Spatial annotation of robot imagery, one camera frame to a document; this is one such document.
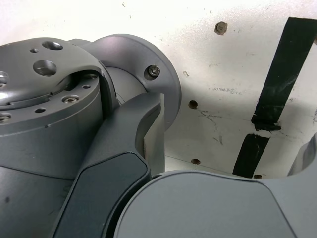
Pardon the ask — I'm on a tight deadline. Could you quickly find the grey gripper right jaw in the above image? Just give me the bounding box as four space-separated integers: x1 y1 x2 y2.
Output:
115 132 317 238

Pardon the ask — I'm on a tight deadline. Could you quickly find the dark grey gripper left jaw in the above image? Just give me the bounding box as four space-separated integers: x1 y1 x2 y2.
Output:
53 93 166 238

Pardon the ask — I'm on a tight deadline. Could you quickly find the black tape strip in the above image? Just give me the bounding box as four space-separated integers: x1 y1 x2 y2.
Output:
232 16 317 179

